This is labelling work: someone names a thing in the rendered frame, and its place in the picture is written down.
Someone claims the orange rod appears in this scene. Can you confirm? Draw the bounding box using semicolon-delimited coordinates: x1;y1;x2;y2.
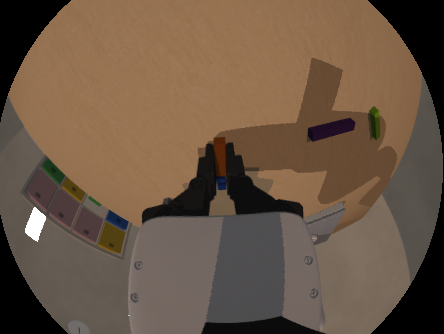
213;137;226;176

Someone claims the lime green rod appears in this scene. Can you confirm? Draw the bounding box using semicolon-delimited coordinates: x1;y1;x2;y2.
369;106;380;140

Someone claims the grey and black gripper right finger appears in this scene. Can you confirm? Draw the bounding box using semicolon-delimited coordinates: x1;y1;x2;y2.
225;142;303;218

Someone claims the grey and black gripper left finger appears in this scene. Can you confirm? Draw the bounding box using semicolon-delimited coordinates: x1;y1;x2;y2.
142;143;216;223

